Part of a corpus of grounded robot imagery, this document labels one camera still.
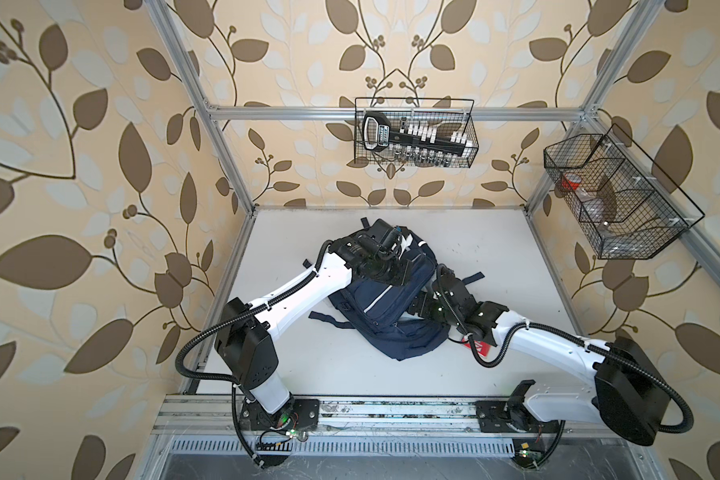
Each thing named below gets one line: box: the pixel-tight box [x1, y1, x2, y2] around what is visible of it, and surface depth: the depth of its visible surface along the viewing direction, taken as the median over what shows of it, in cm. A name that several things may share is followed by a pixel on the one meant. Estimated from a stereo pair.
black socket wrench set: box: [361, 111, 473, 166], surface depth 87 cm
